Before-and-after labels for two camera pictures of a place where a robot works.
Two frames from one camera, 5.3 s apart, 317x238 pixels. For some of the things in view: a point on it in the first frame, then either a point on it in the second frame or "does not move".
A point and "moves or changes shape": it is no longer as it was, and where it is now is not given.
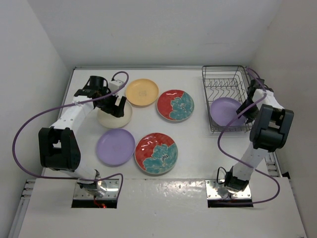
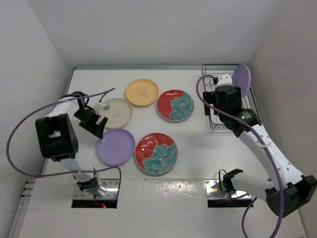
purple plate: (224, 110) moves or changes shape
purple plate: (115, 147) does not move
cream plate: (110, 121) does not move
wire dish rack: (226, 81) does not move
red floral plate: (176, 105) does not move
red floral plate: (156, 153) does not move
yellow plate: (141, 92) does not move
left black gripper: (116, 110) → (93, 127)
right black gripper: (250, 116) → (209, 95)
